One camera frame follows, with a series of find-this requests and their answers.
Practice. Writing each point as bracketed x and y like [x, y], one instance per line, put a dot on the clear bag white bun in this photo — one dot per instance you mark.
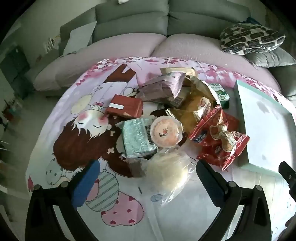
[166, 173]

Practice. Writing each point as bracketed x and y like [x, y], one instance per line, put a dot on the yellow snack packet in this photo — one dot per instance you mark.
[185, 113]

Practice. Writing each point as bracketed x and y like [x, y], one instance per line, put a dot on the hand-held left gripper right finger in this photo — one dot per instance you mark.
[210, 185]

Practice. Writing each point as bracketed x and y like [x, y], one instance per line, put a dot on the mint green tray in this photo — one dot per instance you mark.
[263, 129]

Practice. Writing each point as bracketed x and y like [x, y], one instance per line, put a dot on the gold snack packet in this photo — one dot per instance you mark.
[201, 90]

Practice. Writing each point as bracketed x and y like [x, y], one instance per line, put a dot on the grey sofa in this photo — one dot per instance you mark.
[138, 14]

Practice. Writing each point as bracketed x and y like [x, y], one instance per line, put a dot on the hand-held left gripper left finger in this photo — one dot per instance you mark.
[85, 185]

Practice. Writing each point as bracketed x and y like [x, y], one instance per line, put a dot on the round pudding cup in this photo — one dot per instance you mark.
[165, 132]

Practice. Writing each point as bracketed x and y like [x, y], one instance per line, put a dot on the black white patterned pillow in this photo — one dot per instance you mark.
[252, 37]

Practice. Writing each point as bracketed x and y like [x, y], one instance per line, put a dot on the green pastry packet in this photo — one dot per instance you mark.
[222, 97]

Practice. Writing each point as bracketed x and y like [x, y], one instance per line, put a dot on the printed cartoon blanket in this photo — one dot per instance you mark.
[81, 104]

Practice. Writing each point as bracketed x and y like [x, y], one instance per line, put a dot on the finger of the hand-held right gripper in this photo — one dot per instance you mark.
[288, 172]

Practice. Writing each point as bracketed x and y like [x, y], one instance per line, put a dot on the row of small bottles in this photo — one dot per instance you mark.
[11, 110]

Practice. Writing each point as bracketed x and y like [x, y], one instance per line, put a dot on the dark blue cabinet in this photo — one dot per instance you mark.
[13, 61]

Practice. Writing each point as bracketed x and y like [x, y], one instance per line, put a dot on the white plush toy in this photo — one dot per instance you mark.
[123, 1]

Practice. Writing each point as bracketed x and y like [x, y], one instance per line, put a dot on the teal silver snack packet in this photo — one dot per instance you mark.
[136, 139]

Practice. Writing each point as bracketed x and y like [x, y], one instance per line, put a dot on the pink seat cushion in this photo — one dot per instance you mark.
[196, 46]
[104, 51]

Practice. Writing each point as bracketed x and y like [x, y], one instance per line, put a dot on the purple snack packet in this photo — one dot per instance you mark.
[159, 89]

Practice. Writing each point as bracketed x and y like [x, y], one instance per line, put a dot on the light grey cushion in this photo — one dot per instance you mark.
[79, 38]

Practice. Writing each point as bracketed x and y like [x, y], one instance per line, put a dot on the grey pillow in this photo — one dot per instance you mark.
[270, 59]

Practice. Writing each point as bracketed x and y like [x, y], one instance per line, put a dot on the red-brown snack packet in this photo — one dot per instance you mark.
[124, 106]

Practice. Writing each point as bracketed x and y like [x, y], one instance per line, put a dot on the teal cloth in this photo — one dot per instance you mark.
[253, 20]

